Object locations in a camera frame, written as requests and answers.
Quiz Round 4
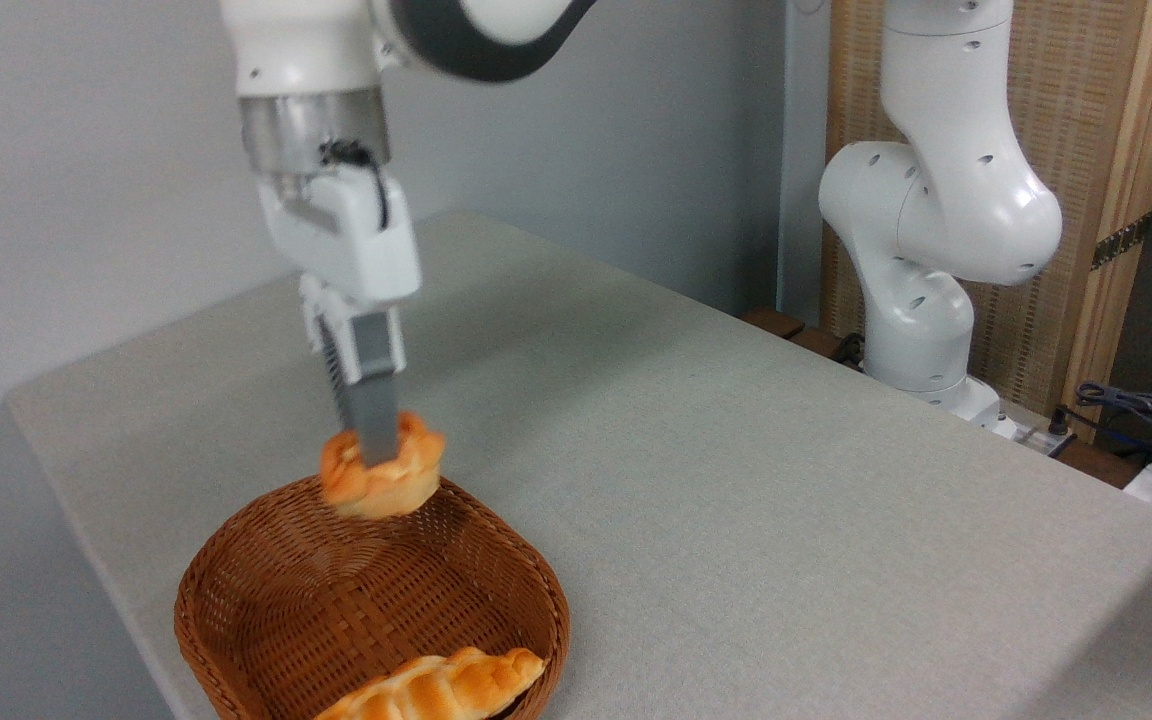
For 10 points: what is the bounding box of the black and blue cable bundle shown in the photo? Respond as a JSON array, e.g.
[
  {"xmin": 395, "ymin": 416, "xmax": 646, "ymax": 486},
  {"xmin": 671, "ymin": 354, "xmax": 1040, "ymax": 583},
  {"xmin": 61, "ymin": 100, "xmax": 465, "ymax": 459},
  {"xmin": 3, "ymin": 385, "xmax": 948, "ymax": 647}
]
[{"xmin": 1049, "ymin": 380, "xmax": 1152, "ymax": 473}]

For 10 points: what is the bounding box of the dark metal screen hinge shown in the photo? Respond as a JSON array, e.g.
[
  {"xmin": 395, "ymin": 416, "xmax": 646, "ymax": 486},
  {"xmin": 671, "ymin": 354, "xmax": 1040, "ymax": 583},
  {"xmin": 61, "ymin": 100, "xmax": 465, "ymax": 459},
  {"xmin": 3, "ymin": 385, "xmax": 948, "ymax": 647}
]
[{"xmin": 1090, "ymin": 213, "xmax": 1152, "ymax": 272}]

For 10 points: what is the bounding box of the brown wooden base board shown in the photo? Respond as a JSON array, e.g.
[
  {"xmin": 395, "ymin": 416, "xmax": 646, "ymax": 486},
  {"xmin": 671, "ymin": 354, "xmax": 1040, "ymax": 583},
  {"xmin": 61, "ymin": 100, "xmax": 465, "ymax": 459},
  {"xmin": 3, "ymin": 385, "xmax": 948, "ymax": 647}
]
[{"xmin": 741, "ymin": 307, "xmax": 867, "ymax": 369}]

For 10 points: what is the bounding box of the brown woven wicker basket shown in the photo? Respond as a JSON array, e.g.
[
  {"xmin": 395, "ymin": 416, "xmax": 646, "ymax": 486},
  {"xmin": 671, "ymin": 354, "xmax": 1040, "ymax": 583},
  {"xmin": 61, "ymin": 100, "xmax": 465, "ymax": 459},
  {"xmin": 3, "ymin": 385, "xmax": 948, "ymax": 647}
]
[{"xmin": 174, "ymin": 472, "xmax": 572, "ymax": 720}]

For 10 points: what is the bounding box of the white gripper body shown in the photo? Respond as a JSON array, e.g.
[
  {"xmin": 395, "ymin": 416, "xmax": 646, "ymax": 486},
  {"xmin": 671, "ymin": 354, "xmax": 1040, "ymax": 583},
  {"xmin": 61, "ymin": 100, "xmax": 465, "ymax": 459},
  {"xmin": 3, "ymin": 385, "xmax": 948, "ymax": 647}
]
[{"xmin": 256, "ymin": 165, "xmax": 425, "ymax": 308}]

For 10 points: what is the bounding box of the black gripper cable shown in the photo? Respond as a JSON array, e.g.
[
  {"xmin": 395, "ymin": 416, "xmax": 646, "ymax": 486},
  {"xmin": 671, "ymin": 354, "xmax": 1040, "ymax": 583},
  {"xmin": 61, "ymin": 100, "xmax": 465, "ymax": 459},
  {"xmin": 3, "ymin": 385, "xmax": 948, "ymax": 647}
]
[{"xmin": 320, "ymin": 140, "xmax": 393, "ymax": 230}]

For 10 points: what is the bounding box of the round golden bread roll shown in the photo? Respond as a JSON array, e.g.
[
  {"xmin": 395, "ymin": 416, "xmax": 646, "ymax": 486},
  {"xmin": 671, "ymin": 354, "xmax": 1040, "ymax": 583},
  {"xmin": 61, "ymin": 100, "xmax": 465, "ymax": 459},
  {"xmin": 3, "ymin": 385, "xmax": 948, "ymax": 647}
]
[{"xmin": 319, "ymin": 411, "xmax": 448, "ymax": 521}]

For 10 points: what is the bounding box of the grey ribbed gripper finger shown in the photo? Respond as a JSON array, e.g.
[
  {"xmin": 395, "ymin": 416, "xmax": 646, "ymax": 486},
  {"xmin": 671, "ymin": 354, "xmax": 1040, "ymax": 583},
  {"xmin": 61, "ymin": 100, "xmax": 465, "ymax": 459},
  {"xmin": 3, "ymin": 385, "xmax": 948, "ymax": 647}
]
[{"xmin": 299, "ymin": 274, "xmax": 408, "ymax": 470}]

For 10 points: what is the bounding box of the long braided bread loaf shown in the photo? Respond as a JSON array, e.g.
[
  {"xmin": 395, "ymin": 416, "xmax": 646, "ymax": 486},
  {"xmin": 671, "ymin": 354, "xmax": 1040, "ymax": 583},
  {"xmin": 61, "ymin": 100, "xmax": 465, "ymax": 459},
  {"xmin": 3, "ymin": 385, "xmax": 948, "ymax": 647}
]
[{"xmin": 313, "ymin": 646, "xmax": 547, "ymax": 720}]

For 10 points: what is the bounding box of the wooden woven screen panel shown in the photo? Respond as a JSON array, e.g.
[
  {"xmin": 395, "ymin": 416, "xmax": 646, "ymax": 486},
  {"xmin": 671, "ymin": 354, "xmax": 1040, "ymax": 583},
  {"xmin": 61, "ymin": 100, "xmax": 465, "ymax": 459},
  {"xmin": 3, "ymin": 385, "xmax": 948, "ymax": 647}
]
[{"xmin": 821, "ymin": 0, "xmax": 1152, "ymax": 443}]

